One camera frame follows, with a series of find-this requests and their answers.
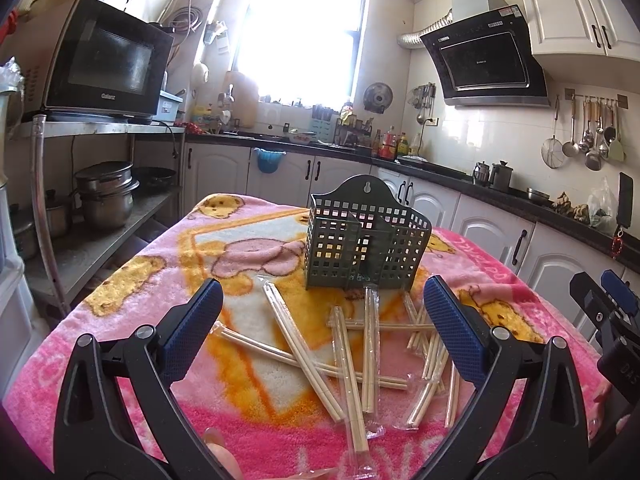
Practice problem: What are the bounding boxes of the metal canister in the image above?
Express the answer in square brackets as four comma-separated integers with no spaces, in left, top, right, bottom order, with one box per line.
[489,160,513,193]

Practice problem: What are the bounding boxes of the chopsticks pair long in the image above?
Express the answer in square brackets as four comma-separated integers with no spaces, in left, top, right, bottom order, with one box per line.
[211,320,410,392]

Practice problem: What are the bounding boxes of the steel stacked pots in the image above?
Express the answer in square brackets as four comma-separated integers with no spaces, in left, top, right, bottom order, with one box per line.
[74,162,140,231]

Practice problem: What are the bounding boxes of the metal kettle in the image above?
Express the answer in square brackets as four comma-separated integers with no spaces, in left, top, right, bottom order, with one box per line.
[472,162,490,186]

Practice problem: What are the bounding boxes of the chopsticks pair diagonal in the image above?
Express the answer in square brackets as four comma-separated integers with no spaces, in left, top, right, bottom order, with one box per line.
[262,282,345,422]

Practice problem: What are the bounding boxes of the metal shelf rack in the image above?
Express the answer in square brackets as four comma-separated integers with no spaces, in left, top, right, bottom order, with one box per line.
[17,114,182,316]

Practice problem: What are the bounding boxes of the black range hood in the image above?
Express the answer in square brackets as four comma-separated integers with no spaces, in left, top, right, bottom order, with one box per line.
[421,6,550,107]

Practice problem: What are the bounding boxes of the black microwave oven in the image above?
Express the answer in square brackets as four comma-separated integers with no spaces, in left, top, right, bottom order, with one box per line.
[8,0,172,117]

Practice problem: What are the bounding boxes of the black countertop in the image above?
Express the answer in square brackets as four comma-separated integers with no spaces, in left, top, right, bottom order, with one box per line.
[186,134,613,256]

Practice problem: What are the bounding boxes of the blue hanging towel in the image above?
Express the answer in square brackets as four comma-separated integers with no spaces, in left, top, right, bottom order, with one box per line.
[254,148,286,174]

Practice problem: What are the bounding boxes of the wall fan vent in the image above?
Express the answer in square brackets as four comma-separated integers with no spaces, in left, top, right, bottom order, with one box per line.
[363,82,394,115]

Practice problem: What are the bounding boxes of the person's left hand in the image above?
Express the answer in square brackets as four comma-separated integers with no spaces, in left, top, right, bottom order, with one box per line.
[203,428,244,480]

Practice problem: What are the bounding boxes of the dark green utensil basket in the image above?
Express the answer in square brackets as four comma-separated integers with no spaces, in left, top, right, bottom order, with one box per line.
[304,174,432,290]

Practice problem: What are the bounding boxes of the hanging strainer ladle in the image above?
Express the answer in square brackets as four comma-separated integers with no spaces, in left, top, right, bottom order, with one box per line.
[540,96,566,169]

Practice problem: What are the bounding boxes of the pink cartoon blanket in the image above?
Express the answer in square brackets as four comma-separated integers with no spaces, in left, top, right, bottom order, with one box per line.
[3,195,604,479]

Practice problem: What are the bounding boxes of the white upper cabinet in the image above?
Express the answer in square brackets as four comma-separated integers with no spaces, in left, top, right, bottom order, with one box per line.
[523,0,639,62]

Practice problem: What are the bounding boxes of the blue plastic box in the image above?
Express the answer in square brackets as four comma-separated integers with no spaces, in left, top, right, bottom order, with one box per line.
[152,90,183,124]

